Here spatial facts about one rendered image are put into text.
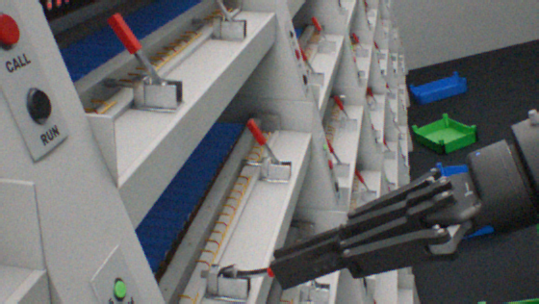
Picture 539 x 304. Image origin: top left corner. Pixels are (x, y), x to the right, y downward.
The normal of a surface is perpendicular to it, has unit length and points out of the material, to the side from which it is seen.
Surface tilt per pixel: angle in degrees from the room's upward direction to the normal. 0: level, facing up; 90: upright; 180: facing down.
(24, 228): 90
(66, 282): 90
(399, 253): 92
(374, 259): 92
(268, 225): 19
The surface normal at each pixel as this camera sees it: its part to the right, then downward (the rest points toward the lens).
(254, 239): 0.03, -0.92
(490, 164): -0.49, -0.53
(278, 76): -0.17, 0.38
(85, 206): 0.94, -0.21
